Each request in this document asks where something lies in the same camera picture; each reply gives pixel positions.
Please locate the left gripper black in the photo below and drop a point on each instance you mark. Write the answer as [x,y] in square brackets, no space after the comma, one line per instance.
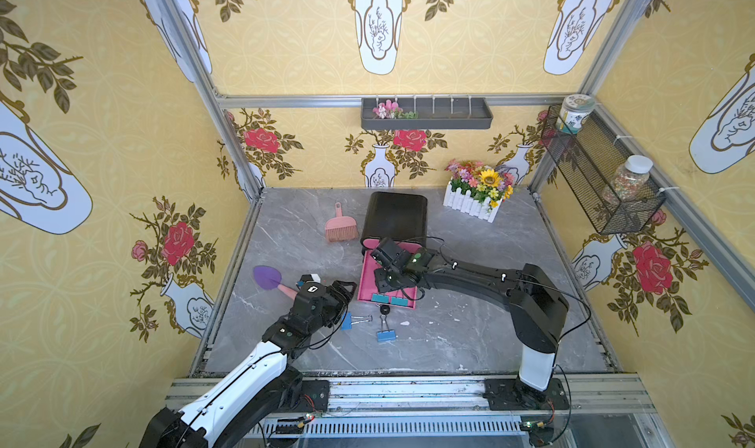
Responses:
[340,295]

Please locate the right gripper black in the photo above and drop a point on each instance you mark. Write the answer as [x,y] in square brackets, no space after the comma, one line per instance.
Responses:
[384,265]

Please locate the teal binder clip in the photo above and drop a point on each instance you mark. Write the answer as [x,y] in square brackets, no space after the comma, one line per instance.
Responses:
[401,302]
[381,299]

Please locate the blue binder clip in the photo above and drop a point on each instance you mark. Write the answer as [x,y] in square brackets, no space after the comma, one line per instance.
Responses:
[385,333]
[350,320]

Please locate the black drawer cabinet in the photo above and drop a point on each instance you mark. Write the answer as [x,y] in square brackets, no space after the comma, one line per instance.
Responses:
[401,217]

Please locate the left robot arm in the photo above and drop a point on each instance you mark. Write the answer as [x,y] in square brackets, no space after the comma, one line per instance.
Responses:
[263,383]

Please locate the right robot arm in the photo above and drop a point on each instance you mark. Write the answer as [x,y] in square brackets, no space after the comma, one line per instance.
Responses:
[538,310]

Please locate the pink hand broom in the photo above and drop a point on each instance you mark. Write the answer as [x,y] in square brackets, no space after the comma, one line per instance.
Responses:
[341,228]

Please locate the flower box with white fence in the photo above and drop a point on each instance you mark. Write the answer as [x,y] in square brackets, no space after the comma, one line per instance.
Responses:
[477,189]

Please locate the small pink flowers on shelf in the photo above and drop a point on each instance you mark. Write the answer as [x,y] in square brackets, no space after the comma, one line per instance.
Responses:
[391,110]

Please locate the jar of colorful sprinkles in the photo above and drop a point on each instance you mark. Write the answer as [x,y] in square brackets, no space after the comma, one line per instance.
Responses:
[629,178]

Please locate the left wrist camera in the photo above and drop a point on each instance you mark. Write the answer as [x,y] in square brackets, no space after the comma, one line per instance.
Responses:
[307,278]

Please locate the purple spatula with pink handle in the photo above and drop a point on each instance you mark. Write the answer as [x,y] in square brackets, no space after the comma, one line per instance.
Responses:
[269,278]

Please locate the grey wall shelf tray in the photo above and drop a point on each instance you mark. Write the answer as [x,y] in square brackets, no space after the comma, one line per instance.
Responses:
[435,112]

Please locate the black wire wall basket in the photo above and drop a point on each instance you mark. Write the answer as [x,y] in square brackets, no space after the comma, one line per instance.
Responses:
[588,161]

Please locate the metal base rail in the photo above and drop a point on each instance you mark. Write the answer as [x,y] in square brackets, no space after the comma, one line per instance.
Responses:
[582,410]

